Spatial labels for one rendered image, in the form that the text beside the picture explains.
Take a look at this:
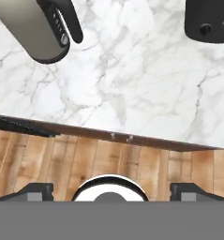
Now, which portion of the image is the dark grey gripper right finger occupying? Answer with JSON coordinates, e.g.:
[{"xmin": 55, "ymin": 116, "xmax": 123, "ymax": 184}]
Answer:
[{"xmin": 170, "ymin": 182, "xmax": 224, "ymax": 203}]

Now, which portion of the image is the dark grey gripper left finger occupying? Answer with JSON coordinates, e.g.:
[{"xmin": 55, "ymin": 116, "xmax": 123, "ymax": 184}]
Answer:
[{"xmin": 0, "ymin": 183, "xmax": 54, "ymax": 203}]

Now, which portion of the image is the white and black round thing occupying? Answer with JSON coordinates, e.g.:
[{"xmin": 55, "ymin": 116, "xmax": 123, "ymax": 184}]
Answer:
[{"xmin": 71, "ymin": 173, "xmax": 150, "ymax": 203}]

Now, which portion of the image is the black dishwasher front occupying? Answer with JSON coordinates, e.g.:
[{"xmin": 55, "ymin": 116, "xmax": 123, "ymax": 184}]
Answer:
[{"xmin": 0, "ymin": 113, "xmax": 62, "ymax": 139}]

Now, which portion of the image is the dark brown cupboard run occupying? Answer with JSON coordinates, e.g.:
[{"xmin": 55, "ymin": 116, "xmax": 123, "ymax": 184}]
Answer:
[{"xmin": 0, "ymin": 113, "xmax": 221, "ymax": 153}]

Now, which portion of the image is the silver and black electric kettle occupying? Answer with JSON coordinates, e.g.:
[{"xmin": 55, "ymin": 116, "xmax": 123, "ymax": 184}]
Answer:
[{"xmin": 0, "ymin": 0, "xmax": 84, "ymax": 66}]

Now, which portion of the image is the black toaster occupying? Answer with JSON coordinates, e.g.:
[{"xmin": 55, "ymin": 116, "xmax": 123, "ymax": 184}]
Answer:
[{"xmin": 184, "ymin": 0, "xmax": 224, "ymax": 44}]

